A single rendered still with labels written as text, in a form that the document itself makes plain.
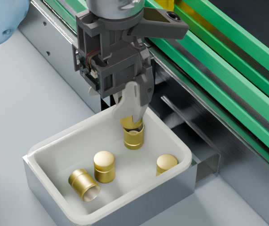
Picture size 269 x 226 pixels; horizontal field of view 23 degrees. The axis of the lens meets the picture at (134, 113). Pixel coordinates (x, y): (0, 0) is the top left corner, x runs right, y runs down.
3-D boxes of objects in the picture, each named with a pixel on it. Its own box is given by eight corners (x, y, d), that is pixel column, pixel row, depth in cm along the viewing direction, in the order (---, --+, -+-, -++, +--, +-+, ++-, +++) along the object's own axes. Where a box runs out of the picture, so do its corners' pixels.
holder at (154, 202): (219, 177, 111) (224, 148, 105) (81, 259, 100) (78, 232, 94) (159, 116, 120) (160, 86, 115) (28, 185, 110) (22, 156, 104)
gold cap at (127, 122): (128, 132, 100) (128, 113, 97) (115, 119, 102) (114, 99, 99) (147, 122, 101) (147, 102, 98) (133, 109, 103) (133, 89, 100)
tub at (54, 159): (196, 191, 108) (200, 158, 102) (81, 259, 100) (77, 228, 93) (135, 127, 118) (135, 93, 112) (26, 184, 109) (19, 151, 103)
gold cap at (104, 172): (102, 187, 107) (101, 170, 104) (90, 173, 109) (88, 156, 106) (119, 176, 108) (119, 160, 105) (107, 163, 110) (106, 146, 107)
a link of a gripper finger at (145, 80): (127, 97, 96) (121, 48, 90) (137, 92, 96) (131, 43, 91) (146, 112, 92) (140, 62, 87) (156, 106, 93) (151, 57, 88)
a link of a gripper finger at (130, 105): (108, 135, 97) (100, 85, 91) (140, 117, 99) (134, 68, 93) (120, 145, 95) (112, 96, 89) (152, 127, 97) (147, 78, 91)
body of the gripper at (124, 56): (73, 72, 93) (66, 4, 84) (122, 49, 96) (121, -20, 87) (103, 104, 88) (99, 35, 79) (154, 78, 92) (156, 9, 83)
